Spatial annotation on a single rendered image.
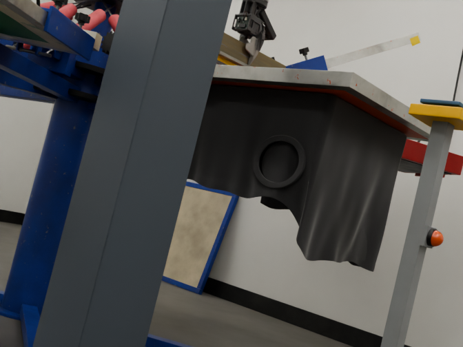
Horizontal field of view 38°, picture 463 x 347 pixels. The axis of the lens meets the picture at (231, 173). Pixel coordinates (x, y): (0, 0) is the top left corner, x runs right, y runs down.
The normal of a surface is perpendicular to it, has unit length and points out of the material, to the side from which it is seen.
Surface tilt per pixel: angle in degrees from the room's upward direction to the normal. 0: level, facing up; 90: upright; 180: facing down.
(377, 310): 90
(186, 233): 79
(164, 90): 90
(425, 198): 90
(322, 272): 90
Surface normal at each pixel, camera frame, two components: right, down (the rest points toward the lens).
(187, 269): -0.57, -0.38
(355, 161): 0.75, 0.18
